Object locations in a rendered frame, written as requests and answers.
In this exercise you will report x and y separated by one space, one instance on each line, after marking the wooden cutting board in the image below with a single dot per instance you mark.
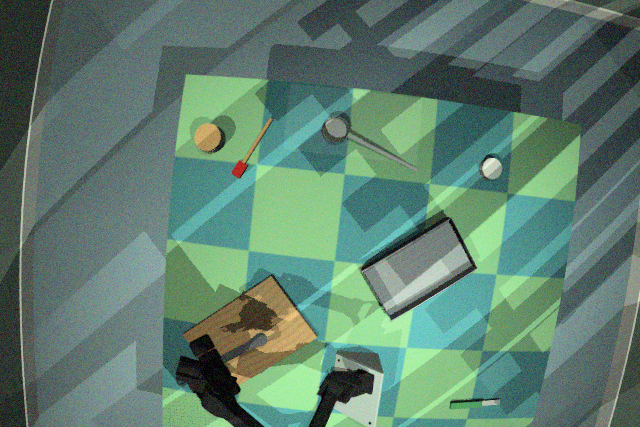
266 309

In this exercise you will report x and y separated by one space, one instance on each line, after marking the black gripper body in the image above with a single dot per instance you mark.
203 345

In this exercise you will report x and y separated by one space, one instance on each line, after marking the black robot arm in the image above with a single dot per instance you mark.
213 387

